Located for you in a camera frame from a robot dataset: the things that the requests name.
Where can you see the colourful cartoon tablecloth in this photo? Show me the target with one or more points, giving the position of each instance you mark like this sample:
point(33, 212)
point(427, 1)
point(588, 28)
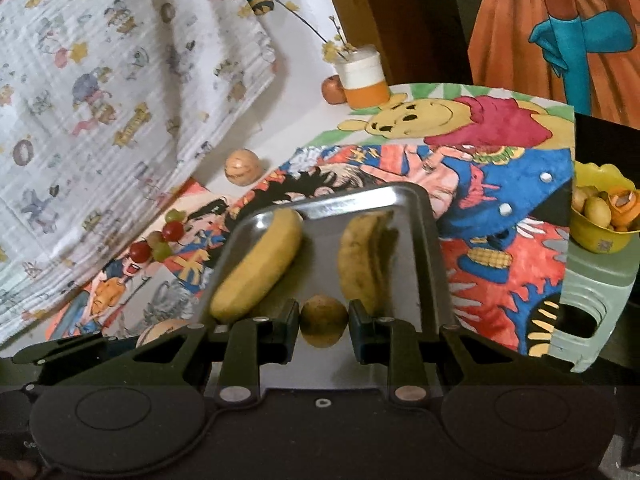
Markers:
point(500, 220)

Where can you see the orange fruit peel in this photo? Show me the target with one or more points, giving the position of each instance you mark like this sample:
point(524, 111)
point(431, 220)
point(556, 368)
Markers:
point(625, 207)

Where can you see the red grape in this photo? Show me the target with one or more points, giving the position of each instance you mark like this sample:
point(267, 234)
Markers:
point(173, 230)
point(139, 251)

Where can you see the small red apple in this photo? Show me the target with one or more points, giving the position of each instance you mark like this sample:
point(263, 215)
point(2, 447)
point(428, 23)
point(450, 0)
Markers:
point(333, 89)

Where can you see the small yellow fruit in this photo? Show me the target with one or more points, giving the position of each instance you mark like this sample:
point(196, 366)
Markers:
point(579, 200)
point(598, 211)

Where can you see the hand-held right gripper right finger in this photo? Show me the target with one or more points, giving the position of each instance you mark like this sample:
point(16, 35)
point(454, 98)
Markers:
point(358, 331)

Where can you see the green grape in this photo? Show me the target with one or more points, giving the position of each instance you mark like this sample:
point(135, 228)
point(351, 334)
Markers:
point(161, 250)
point(174, 216)

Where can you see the green plastic stool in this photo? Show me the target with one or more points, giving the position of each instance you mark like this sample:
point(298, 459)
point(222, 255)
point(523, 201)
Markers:
point(595, 280)

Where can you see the wooden post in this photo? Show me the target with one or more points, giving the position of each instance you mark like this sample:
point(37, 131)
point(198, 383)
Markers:
point(380, 15)

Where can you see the white and orange jar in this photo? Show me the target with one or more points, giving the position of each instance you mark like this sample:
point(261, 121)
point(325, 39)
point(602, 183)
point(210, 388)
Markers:
point(364, 80)

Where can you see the orange dress wall poster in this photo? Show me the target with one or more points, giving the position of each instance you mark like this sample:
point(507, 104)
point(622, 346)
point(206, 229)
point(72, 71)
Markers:
point(505, 35)

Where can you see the white printed blanket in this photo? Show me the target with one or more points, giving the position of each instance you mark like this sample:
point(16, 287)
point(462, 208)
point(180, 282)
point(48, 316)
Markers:
point(110, 110)

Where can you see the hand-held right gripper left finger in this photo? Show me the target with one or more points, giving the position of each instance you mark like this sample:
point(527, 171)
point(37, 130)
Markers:
point(289, 331)

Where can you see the round tan fruit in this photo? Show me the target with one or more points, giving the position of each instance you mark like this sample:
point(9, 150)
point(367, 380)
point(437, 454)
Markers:
point(243, 167)

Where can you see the metal tray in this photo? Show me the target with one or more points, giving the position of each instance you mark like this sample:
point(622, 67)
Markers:
point(320, 240)

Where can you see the yellow bowl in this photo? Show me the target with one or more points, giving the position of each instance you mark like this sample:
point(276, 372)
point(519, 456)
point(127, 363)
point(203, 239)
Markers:
point(600, 240)

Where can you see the spotted yellow banana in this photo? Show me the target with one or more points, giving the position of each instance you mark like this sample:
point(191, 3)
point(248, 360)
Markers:
point(361, 260)

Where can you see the round brown-yellow fruit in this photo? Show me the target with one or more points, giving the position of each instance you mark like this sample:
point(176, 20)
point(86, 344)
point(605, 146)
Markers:
point(324, 321)

